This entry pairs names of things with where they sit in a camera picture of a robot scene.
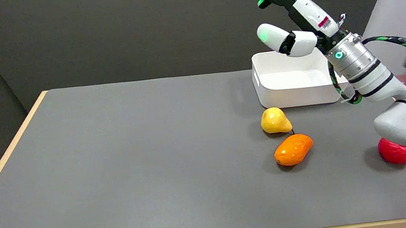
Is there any red toy tomato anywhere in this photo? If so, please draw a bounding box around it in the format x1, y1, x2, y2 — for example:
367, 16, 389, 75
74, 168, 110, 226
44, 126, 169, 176
377, 135, 406, 167

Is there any white plastic bin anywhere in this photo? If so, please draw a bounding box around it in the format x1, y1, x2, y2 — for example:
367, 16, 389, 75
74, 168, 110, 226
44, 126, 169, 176
249, 43, 352, 112

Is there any orange toy mango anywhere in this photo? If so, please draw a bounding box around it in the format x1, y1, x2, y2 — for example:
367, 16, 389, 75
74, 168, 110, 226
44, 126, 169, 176
272, 132, 316, 168

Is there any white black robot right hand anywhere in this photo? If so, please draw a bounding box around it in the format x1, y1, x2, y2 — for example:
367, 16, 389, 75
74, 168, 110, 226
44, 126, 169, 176
241, 0, 351, 63

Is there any yellow toy pear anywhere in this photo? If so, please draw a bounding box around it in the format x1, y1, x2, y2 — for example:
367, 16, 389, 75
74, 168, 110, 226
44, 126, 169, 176
259, 105, 294, 137

